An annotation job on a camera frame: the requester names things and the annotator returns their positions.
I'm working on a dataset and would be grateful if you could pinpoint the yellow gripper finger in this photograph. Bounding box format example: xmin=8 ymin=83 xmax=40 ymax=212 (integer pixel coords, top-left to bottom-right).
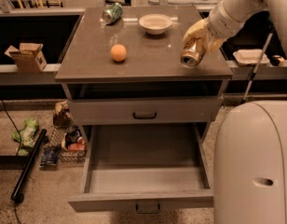
xmin=183 ymin=20 xmax=208 ymax=47
xmin=206 ymin=35 xmax=226 ymax=53

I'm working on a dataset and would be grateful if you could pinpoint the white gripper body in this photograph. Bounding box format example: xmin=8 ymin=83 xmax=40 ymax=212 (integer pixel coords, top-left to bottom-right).
xmin=206 ymin=2 xmax=245 ymax=39

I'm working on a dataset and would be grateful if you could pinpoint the crushed orange soda can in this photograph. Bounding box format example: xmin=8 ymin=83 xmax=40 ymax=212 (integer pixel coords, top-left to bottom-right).
xmin=180 ymin=39 xmax=206 ymax=68

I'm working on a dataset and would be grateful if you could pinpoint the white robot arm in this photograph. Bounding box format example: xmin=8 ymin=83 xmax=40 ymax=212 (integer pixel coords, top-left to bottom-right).
xmin=183 ymin=0 xmax=287 ymax=59

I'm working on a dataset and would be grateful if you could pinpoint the grey drawer cabinet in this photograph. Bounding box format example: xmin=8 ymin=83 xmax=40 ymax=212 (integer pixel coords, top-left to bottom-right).
xmin=56 ymin=7 xmax=232 ymax=134

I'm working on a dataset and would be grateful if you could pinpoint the green soda can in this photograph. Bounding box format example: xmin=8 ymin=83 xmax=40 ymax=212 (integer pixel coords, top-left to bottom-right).
xmin=102 ymin=2 xmax=123 ymax=24

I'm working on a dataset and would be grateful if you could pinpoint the closed grey upper drawer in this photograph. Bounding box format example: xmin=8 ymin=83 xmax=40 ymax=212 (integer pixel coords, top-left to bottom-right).
xmin=68 ymin=97 xmax=222 ymax=125

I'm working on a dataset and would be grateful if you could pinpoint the open grey lower drawer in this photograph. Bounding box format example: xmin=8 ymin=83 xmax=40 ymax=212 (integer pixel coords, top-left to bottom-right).
xmin=69 ymin=123 xmax=213 ymax=214

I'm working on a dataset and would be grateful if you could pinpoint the white foam food tray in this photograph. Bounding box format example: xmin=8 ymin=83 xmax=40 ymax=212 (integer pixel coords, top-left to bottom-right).
xmin=233 ymin=49 xmax=262 ymax=66

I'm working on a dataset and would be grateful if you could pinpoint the white ceramic bowl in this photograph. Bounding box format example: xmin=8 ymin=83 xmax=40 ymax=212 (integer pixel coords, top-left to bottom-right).
xmin=139 ymin=14 xmax=172 ymax=35

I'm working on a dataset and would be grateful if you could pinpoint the reacher grabber tool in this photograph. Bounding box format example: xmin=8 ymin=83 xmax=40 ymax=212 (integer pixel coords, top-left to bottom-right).
xmin=240 ymin=33 xmax=273 ymax=105

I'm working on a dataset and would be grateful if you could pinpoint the small yellow black object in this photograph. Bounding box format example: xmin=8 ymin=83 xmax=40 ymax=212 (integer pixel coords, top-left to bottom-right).
xmin=271 ymin=55 xmax=284 ymax=66

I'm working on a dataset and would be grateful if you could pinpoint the orange ball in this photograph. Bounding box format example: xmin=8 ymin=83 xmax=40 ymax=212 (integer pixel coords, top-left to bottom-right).
xmin=111 ymin=44 xmax=127 ymax=62

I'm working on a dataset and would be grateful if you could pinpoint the brown snack bag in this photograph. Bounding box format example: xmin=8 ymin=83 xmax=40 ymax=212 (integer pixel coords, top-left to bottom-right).
xmin=53 ymin=101 xmax=73 ymax=128

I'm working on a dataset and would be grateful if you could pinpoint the red snack packet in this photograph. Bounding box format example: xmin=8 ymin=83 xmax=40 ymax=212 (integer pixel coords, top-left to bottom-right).
xmin=68 ymin=143 xmax=86 ymax=151

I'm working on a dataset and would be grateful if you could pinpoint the small cardboard box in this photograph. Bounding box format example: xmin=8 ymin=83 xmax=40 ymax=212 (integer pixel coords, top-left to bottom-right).
xmin=5 ymin=43 xmax=47 ymax=73

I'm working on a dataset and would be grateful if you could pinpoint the blue snack bag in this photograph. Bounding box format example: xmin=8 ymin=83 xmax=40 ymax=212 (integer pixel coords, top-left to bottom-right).
xmin=40 ymin=147 xmax=59 ymax=167

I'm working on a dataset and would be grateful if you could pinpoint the green chip bag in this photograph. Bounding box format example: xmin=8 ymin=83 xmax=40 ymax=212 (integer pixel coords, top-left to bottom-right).
xmin=11 ymin=118 xmax=39 ymax=156

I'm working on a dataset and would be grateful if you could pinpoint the black pole on floor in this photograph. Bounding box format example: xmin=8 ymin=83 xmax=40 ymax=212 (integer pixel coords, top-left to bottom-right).
xmin=11 ymin=129 xmax=47 ymax=203

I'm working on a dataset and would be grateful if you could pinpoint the wire mesh basket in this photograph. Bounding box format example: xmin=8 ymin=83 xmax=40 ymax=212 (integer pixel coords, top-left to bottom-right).
xmin=48 ymin=126 xmax=87 ymax=163

